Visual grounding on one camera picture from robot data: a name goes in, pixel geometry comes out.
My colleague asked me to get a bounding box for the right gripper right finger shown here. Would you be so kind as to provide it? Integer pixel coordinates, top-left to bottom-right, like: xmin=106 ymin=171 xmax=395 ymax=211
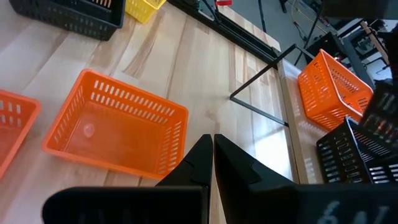
xmin=213 ymin=134 xmax=398 ymax=224

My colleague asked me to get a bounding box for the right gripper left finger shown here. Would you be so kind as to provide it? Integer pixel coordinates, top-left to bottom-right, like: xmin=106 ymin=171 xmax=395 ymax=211
xmin=42 ymin=133 xmax=214 ymax=224

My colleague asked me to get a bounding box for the black plastic basket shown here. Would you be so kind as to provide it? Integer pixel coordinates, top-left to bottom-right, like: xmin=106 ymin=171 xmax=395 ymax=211
xmin=8 ymin=0 xmax=127 ymax=42
xmin=315 ymin=116 xmax=398 ymax=185
xmin=358 ymin=79 xmax=398 ymax=147

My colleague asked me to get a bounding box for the orange plastic basket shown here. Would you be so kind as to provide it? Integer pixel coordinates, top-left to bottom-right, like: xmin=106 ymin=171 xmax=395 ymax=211
xmin=41 ymin=68 xmax=190 ymax=181
xmin=0 ymin=89 xmax=42 ymax=180
xmin=297 ymin=48 xmax=374 ymax=132

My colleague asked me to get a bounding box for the yellow plastic basket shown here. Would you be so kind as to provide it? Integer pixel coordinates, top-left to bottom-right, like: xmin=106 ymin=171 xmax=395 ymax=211
xmin=124 ymin=0 xmax=167 ymax=25

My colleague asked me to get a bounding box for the wooden shelf with black legs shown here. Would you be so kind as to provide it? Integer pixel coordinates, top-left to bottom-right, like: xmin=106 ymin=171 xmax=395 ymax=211
xmin=229 ymin=43 xmax=398 ymax=185

